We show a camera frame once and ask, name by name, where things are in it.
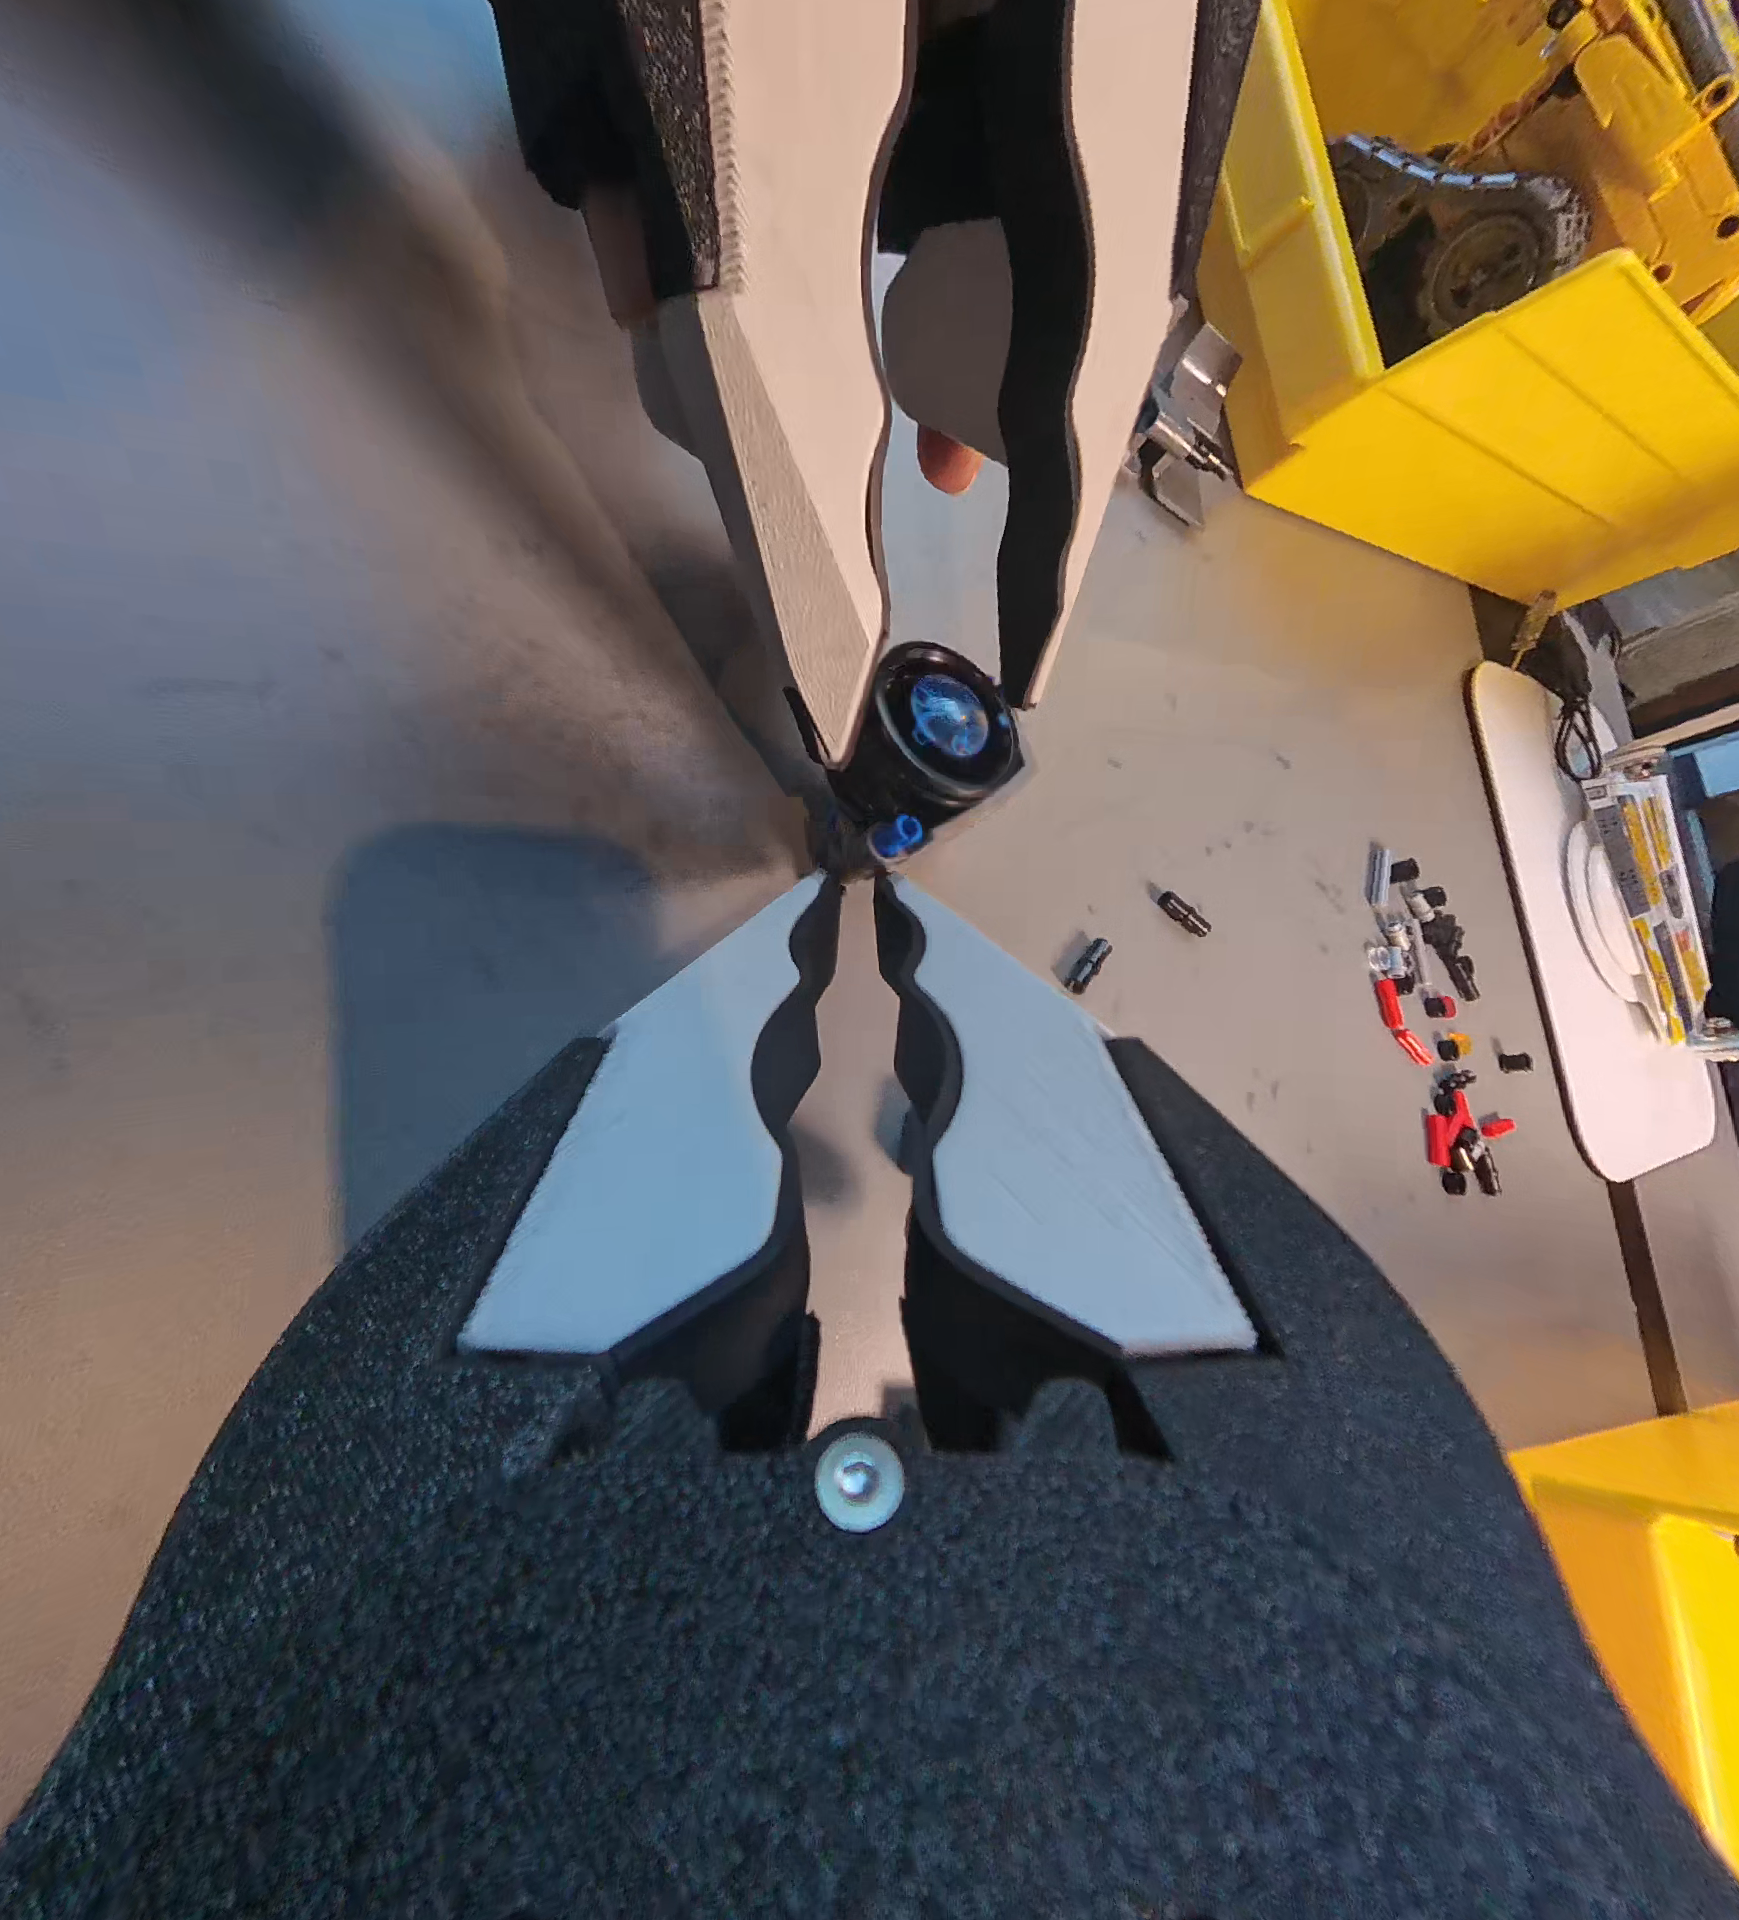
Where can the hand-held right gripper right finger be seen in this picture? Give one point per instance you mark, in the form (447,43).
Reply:
(1078,1201)

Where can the grey desk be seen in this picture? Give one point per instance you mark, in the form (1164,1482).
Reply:
(208,599)

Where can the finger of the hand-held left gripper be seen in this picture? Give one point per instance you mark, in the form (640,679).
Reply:
(1132,225)
(794,375)

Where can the person's left hand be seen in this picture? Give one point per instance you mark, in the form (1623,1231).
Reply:
(949,461)

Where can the yellow plastic bin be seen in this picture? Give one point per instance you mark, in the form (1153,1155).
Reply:
(1529,450)
(1633,1576)

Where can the yellow printed leaflet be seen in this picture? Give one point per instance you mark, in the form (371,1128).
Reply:
(1649,870)

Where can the grey toy panel assembly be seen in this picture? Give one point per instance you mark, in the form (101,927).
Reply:
(1198,375)

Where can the white book stand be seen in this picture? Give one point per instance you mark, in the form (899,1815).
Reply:
(1529,900)

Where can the small black toy pin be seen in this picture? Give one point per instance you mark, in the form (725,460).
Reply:
(1088,965)
(1181,911)

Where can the yellow toy tracked vehicle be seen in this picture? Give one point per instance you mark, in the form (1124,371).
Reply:
(1633,121)

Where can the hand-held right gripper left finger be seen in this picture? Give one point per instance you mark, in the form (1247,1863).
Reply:
(643,1201)

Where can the pile of small toy parts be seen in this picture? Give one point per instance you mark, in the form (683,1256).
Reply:
(1446,1125)

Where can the black toy wheel assembly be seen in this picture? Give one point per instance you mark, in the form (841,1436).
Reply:
(944,711)

